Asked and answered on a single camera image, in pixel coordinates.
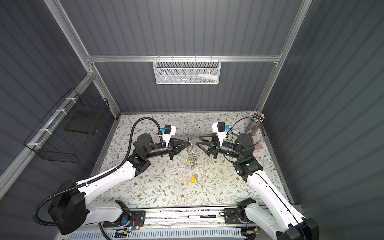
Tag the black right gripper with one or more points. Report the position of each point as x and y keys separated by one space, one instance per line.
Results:
x=208 y=144

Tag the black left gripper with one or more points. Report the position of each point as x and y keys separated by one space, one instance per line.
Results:
x=180 y=144

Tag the large metal keyring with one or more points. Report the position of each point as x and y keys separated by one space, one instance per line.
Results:
x=192 y=158

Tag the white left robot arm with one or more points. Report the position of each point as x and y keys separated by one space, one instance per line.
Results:
x=70 y=208

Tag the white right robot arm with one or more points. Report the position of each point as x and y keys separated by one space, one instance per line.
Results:
x=282 y=221

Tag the white blue stapler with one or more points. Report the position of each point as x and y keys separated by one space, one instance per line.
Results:
x=237 y=132

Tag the yellow tagged key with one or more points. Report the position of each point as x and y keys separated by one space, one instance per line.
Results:
x=194 y=179

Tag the pink calculator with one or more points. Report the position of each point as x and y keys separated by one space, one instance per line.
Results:
x=258 y=146

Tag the clear pencil cup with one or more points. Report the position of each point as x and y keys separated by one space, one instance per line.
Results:
x=256 y=119

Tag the white glue bottle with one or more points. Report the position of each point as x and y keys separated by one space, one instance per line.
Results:
x=209 y=77

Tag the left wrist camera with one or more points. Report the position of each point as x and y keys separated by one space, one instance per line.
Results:
x=166 y=134

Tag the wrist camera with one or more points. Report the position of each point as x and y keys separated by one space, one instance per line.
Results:
x=166 y=134
x=221 y=129

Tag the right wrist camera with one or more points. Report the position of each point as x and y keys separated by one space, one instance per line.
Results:
x=221 y=129

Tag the white wire mesh basket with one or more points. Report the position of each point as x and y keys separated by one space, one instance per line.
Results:
x=185 y=72

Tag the white slotted cable duct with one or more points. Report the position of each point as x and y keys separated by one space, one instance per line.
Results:
x=178 y=234

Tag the black wire basket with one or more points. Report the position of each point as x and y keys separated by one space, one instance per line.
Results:
x=68 y=134

